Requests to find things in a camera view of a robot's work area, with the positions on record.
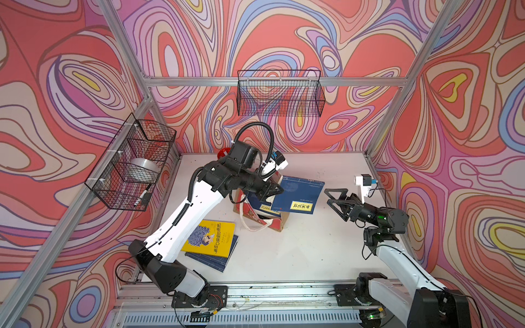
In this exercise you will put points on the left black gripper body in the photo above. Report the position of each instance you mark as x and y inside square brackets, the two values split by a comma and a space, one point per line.
[261, 188]

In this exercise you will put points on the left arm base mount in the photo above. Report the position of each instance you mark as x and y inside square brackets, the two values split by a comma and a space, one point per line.
[213, 297]

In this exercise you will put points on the yellow cover book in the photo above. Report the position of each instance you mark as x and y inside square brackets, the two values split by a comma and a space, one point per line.
[212, 238]

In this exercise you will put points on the red pen holder cup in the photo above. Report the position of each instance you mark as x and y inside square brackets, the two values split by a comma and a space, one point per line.
[223, 153]

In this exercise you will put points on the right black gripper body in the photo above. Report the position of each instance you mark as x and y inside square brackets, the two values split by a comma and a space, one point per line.
[366, 212]

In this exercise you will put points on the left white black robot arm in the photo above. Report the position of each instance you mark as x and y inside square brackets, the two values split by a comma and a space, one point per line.
[156, 256]

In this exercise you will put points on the silver tape roll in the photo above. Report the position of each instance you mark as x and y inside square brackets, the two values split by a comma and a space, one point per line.
[141, 170]

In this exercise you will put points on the purple book yellow label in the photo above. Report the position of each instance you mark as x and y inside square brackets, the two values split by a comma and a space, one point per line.
[264, 207]

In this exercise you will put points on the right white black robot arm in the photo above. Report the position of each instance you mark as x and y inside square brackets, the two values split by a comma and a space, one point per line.
[425, 302]

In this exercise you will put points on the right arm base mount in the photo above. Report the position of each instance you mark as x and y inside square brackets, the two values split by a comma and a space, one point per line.
[357, 294]

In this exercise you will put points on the blue book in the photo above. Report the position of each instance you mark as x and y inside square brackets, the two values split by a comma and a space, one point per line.
[215, 262]
[300, 195]

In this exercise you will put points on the black wire basket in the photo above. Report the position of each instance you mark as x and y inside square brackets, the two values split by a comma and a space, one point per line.
[268, 93]
[136, 157]

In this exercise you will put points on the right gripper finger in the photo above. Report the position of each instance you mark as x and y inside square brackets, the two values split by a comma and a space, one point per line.
[336, 194]
[341, 208]

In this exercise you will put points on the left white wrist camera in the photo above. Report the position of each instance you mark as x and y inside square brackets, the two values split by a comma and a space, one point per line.
[276, 163]

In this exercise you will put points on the white marker in basket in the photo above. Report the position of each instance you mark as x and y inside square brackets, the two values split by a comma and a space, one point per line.
[144, 197]

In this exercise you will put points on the left black wire basket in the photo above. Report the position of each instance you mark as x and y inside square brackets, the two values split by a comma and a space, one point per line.
[136, 157]

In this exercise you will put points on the back black wire basket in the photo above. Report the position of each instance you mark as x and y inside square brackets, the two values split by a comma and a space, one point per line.
[268, 93]

